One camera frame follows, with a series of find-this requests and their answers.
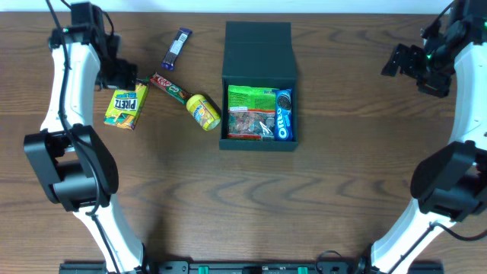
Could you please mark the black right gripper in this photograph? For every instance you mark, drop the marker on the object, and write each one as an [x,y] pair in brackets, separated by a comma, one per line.
[409,59]

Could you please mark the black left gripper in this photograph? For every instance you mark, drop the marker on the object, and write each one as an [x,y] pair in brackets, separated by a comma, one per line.
[120,74]

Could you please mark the yellow Pretz snack box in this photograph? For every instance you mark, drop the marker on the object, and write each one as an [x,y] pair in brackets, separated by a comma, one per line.
[126,106]

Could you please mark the red KitKat Milo bar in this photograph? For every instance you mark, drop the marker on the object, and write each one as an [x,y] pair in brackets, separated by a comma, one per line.
[170,88]

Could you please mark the dark blue chocolate bar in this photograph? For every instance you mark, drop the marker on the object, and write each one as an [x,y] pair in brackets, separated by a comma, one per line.
[175,48]

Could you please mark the yellow Mentos bottle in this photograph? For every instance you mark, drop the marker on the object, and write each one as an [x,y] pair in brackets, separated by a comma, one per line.
[203,112]

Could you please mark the blue Oreo cookie pack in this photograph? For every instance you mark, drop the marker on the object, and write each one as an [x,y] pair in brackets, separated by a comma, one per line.
[283,115]

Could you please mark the dark green box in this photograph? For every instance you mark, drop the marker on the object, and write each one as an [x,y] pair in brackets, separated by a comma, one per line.
[260,55]

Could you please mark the green gummy candy bag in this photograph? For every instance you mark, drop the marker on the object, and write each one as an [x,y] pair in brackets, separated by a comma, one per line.
[251,113]

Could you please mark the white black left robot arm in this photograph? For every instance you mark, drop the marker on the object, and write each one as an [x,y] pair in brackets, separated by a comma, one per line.
[71,162]

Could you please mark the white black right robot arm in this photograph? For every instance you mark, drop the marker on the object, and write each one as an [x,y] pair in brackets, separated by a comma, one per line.
[451,184]

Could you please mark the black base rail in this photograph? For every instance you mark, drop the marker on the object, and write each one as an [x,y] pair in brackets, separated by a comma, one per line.
[183,267]

